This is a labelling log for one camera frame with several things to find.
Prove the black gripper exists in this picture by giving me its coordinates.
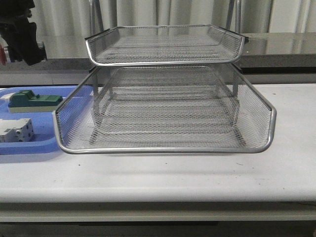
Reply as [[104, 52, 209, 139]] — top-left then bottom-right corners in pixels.
[[0, 0, 47, 66]]

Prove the green and cream relay module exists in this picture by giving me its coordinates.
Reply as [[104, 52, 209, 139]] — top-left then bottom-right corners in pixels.
[[8, 90, 63, 113]]

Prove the white circuit breaker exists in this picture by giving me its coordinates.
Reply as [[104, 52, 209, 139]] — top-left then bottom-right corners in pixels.
[[0, 118, 35, 143]]

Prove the grey stone counter ledge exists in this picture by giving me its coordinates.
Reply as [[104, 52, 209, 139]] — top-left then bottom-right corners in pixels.
[[0, 33, 316, 72]]

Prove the blue plastic tray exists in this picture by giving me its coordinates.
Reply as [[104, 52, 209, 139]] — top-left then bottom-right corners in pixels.
[[0, 85, 76, 155]]

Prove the silver mesh tray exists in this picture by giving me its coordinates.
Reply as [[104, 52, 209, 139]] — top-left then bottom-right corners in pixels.
[[85, 24, 249, 67], [53, 64, 277, 154], [89, 93, 240, 136]]

